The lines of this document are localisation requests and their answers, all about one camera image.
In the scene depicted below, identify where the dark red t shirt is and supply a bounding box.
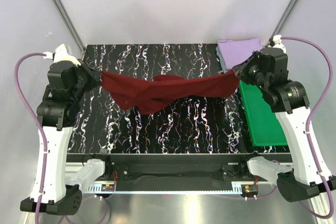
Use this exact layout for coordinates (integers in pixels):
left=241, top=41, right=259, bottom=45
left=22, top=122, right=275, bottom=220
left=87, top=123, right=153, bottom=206
left=101, top=71, right=239, bottom=114

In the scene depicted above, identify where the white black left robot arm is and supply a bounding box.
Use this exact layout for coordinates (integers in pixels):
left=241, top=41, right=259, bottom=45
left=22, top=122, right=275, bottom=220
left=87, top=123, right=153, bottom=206
left=20, top=58, right=113, bottom=216

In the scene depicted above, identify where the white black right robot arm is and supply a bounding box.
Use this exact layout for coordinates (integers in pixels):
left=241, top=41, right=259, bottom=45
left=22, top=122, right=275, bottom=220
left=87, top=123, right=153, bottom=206
left=233, top=47, right=335, bottom=202

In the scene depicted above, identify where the folded lavender t shirt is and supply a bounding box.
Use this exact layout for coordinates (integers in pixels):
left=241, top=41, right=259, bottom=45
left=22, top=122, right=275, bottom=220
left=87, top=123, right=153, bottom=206
left=217, top=39, right=263, bottom=70

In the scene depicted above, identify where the folded grey blue t shirt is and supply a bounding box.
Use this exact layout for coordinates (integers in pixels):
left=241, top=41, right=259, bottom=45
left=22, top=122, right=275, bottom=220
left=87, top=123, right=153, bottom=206
left=216, top=47, right=228, bottom=73

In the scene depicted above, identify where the green plastic tray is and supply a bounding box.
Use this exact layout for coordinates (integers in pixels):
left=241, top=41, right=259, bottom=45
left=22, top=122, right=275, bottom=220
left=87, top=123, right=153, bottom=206
left=239, top=81, right=287, bottom=147

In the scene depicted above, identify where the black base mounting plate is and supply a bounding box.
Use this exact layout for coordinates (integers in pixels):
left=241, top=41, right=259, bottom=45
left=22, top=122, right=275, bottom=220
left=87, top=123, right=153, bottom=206
left=111, top=154, right=255, bottom=185

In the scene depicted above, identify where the left aluminium frame post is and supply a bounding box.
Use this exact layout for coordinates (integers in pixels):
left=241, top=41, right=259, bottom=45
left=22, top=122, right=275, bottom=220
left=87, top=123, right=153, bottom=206
left=52, top=0, right=86, bottom=55

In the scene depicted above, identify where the aluminium frame post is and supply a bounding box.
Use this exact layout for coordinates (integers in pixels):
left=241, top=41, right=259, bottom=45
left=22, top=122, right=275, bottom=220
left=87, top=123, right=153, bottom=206
left=271, top=0, right=300, bottom=36
left=52, top=0, right=86, bottom=55

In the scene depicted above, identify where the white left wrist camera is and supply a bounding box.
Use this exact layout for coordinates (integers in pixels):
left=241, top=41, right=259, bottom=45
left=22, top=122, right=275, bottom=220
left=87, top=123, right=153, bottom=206
left=43, top=44, right=81, bottom=66

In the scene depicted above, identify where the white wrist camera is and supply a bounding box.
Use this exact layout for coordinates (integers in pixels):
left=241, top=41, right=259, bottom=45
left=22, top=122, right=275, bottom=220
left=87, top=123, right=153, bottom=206
left=43, top=44, right=81, bottom=66
left=267, top=35, right=287, bottom=53

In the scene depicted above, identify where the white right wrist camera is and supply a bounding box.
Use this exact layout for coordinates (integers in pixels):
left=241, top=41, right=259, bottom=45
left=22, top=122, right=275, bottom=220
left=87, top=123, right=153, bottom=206
left=267, top=35, right=287, bottom=53

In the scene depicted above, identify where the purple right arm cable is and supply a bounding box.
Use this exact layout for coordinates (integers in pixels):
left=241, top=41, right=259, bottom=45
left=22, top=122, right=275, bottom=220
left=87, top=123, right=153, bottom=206
left=278, top=36, right=336, bottom=219

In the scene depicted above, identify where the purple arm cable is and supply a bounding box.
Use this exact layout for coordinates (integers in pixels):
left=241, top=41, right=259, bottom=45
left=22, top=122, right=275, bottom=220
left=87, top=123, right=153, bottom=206
left=278, top=36, right=336, bottom=219
left=14, top=52, right=111, bottom=224

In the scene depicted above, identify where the right aluminium frame post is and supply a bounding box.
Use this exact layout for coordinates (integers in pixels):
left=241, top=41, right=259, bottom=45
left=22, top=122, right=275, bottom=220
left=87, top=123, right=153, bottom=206
left=271, top=0, right=300, bottom=36

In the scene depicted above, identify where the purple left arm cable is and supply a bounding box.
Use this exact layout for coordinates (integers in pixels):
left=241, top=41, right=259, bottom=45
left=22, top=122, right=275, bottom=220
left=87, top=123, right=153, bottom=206
left=14, top=52, right=111, bottom=224

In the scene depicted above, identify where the white slotted cable duct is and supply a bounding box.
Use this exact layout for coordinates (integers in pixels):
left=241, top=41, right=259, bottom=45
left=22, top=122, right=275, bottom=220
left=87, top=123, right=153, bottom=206
left=84, top=183, right=243, bottom=195

